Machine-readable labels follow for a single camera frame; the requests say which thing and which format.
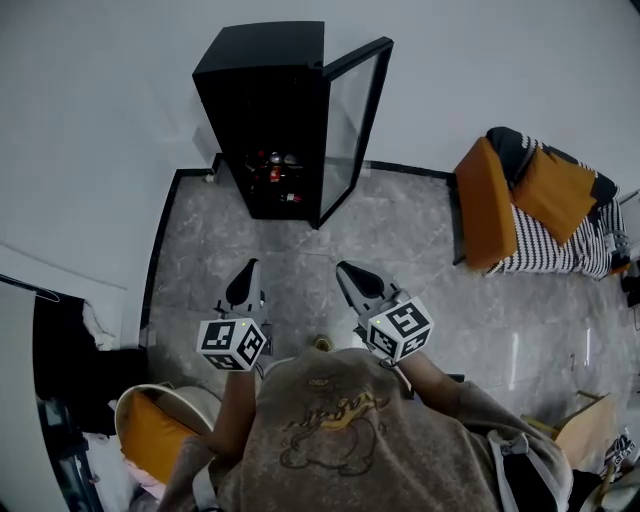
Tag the red drink can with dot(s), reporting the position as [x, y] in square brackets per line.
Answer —
[274, 174]

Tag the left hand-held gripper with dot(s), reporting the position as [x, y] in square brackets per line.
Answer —
[220, 340]

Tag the person's left forearm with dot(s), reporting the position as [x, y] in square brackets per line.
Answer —
[240, 415]

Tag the pink cloth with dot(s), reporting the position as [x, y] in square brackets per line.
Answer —
[142, 480]

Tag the white metal rack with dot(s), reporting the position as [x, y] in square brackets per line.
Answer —
[632, 210]

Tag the white round tub chair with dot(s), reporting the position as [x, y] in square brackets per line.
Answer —
[195, 400]

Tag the orange sofa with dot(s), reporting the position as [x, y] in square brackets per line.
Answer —
[482, 210]

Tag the white power plug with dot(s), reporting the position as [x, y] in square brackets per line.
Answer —
[210, 176]

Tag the person's brown printed shirt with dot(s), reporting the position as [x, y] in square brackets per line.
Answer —
[360, 450]

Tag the wooden stool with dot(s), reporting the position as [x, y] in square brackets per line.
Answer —
[590, 430]

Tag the orange chair cushion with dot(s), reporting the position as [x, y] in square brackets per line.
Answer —
[150, 435]

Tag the thin clothes hanger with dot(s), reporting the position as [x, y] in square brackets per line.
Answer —
[47, 296]

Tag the red lying drink bottle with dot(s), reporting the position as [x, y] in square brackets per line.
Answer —
[291, 198]

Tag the tripod-mounted device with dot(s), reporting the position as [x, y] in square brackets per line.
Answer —
[617, 447]

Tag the small grey device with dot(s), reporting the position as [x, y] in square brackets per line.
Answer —
[620, 245]

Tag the white crumpled cloth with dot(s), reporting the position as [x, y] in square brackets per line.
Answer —
[97, 325]

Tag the person's left shoe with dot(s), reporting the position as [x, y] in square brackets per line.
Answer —
[324, 343]

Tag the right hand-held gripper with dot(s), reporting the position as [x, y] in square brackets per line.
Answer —
[400, 330]

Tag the person's right forearm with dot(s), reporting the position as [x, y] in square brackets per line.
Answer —
[435, 395]

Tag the black glass-door fridge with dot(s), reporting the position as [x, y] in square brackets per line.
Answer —
[260, 90]

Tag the black white striped blanket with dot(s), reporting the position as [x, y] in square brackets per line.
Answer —
[540, 250]

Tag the orange square cushion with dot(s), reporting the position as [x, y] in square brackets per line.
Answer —
[555, 200]

